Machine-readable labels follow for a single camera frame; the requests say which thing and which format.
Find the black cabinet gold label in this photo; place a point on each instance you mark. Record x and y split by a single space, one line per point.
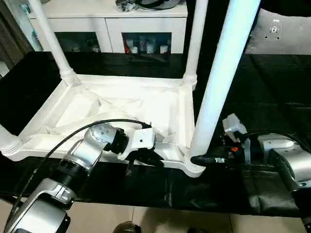
215 24

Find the brown rounded robot part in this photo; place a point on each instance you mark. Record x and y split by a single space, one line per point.
127 228

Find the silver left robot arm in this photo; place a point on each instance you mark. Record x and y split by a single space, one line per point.
97 138

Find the red bottle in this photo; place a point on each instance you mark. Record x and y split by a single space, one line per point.
126 47

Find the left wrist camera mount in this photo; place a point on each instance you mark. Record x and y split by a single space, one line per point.
143 140

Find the white cabinet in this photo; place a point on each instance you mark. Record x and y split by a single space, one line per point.
109 21

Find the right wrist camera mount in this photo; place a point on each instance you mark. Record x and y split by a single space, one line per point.
233 123

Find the white plastic table leg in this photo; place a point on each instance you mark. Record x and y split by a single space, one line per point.
218 72
52 43
196 36
9 143

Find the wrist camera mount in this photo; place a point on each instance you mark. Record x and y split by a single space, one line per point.
233 123
143 140

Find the black bundle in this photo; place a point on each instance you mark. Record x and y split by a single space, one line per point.
126 5

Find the light blue hanging strip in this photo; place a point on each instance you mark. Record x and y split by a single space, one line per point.
34 31

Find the dark helmet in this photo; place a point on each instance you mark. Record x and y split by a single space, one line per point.
155 3

